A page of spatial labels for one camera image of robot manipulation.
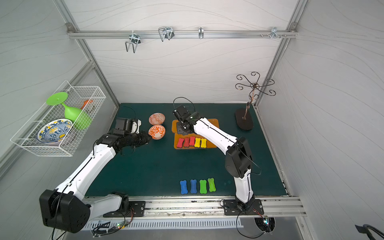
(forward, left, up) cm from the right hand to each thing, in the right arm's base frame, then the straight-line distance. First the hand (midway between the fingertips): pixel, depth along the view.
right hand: (182, 127), depth 87 cm
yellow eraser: (-2, -9, -14) cm, 16 cm away
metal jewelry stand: (+18, -41, -16) cm, 47 cm away
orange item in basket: (+2, +50, +17) cm, 53 cm away
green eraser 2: (-28, -18, -14) cm, 36 cm away
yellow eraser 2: (-2, -13, -14) cm, 19 cm away
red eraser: (-2, +3, -14) cm, 15 cm away
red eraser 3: (+1, -5, -14) cm, 15 cm away
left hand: (-9, +17, +2) cm, 19 cm away
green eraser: (-28, -13, -15) cm, 35 cm away
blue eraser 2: (-29, -8, -14) cm, 33 cm away
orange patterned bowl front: (+5, +20, -14) cm, 25 cm away
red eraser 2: (-2, -2, -14) cm, 14 cm away
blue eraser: (-30, -3, -14) cm, 34 cm away
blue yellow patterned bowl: (-19, +51, +20) cm, 58 cm away
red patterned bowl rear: (+17, +22, -13) cm, 31 cm away
